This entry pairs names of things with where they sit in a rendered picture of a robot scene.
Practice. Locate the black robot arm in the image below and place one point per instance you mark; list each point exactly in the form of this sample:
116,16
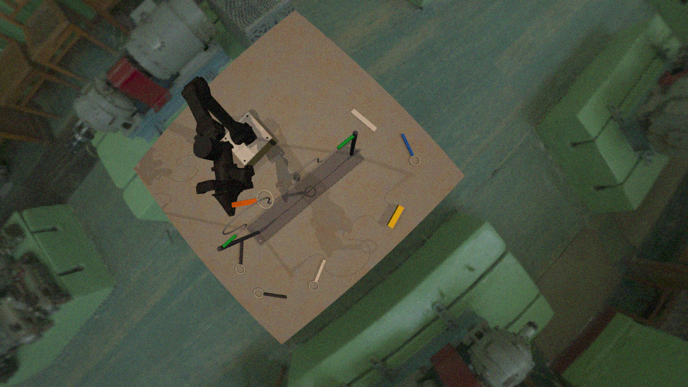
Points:
209,132

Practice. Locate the beige flat bar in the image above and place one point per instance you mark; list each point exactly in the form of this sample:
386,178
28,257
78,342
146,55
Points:
363,119

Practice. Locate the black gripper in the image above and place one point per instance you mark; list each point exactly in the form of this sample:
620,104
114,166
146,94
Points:
225,192

